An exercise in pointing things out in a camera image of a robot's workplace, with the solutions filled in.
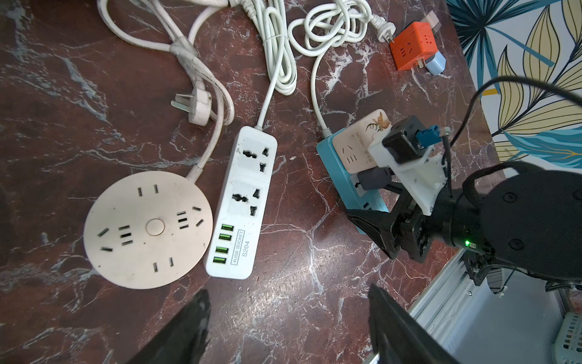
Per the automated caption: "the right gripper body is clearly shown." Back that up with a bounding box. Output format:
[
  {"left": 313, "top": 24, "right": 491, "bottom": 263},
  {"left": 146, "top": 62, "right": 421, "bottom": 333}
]
[{"left": 346, "top": 182, "right": 453, "bottom": 263}]

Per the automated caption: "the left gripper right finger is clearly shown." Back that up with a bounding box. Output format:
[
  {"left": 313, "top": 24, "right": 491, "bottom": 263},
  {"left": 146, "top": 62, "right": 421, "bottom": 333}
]
[{"left": 368, "top": 285, "right": 458, "bottom": 363}]

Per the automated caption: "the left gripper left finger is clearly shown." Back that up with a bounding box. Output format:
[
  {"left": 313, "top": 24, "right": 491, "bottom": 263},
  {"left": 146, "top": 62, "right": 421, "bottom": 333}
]
[{"left": 136, "top": 289, "right": 211, "bottom": 363}]

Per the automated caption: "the dark grey plug adapter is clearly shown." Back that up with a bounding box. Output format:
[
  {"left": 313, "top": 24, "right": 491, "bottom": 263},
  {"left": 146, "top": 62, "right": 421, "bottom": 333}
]
[{"left": 355, "top": 167, "right": 394, "bottom": 190}]

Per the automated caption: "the peach plug adapter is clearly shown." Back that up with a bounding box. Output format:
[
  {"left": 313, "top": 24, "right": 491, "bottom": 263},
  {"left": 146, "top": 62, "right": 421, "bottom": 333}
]
[{"left": 332, "top": 109, "right": 391, "bottom": 174}]

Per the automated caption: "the round pink power socket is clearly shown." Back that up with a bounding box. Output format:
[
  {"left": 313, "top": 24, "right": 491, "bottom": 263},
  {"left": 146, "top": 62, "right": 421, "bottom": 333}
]
[{"left": 83, "top": 171, "right": 214, "bottom": 290}]

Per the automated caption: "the white power strip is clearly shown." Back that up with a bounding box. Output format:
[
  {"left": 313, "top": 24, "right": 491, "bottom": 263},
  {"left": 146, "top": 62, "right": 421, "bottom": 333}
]
[{"left": 205, "top": 126, "right": 277, "bottom": 280}]

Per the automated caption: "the blue plug adapter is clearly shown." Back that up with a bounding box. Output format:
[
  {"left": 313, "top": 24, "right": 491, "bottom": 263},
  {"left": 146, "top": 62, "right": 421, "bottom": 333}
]
[{"left": 425, "top": 51, "right": 447, "bottom": 76}]

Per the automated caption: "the red plug adapter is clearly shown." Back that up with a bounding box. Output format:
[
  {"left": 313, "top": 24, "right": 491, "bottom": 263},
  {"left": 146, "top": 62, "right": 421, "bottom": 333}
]
[{"left": 390, "top": 21, "right": 438, "bottom": 71}]

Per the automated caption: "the teal power strip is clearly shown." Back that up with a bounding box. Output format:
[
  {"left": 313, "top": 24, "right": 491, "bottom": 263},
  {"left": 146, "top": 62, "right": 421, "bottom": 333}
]
[{"left": 317, "top": 127, "right": 389, "bottom": 212}]

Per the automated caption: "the pink plug adapter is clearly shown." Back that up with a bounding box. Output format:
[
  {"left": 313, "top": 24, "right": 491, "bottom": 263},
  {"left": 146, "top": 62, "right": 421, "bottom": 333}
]
[{"left": 421, "top": 11, "right": 441, "bottom": 33}]

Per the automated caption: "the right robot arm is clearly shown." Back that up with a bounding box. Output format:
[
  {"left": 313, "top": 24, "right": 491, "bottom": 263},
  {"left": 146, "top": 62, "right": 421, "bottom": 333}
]
[{"left": 347, "top": 161, "right": 581, "bottom": 290}]

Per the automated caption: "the white plastic basket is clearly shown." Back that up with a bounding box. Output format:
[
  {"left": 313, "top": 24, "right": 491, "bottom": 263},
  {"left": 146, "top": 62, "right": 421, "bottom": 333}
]
[{"left": 552, "top": 312, "right": 582, "bottom": 364}]

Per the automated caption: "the teal strip coiled cable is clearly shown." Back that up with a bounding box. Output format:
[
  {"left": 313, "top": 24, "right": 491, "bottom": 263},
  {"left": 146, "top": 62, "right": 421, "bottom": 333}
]
[{"left": 287, "top": 0, "right": 399, "bottom": 137}]

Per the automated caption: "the white strip coiled cable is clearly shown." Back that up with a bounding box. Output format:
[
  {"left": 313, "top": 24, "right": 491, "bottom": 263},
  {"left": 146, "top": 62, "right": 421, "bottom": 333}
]
[{"left": 226, "top": 0, "right": 299, "bottom": 130}]

